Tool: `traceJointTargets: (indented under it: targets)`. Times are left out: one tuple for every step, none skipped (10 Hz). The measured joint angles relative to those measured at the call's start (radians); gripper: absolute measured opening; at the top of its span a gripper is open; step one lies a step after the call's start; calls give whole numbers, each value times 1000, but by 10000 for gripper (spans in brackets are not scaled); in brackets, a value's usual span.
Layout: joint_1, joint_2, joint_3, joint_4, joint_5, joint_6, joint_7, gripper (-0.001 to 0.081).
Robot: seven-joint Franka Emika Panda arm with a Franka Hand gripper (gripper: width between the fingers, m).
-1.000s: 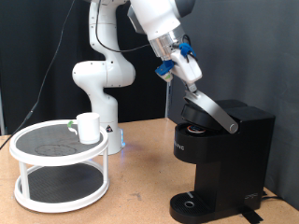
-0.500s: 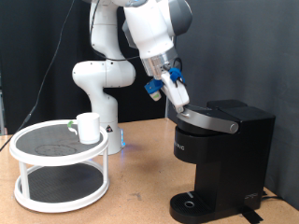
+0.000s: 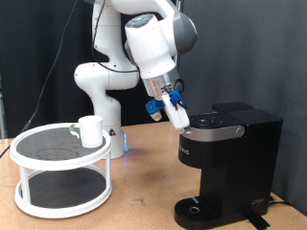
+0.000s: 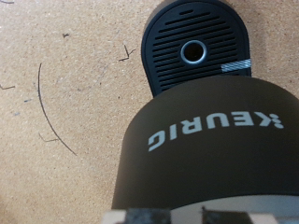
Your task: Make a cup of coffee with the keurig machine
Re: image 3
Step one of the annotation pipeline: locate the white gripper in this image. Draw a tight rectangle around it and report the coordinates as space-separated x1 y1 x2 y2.
160 92 192 135

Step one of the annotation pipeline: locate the black Keurig coffee machine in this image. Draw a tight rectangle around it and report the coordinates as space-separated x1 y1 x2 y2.
173 101 284 230

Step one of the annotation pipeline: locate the white mug green taped handle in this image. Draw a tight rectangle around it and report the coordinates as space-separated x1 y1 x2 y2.
68 115 104 149

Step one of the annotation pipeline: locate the grey backdrop cloth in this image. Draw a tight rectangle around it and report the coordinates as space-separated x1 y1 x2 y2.
174 0 307 217

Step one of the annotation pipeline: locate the white two-tier turntable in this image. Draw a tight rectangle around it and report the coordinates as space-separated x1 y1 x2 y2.
9 123 113 219

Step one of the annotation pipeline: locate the black curtain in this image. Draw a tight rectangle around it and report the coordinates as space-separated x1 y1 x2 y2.
0 0 177 140

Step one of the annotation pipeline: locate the blue cable clip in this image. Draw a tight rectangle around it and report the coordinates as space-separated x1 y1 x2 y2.
168 90 186 107

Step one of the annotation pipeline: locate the grey vertical frame post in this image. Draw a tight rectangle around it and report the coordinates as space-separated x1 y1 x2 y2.
171 52 182 94

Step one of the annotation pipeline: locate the black power cord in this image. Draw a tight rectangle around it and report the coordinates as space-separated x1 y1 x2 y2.
268 195 291 207

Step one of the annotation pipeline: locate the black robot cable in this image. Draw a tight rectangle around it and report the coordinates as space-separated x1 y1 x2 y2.
0 0 142 158

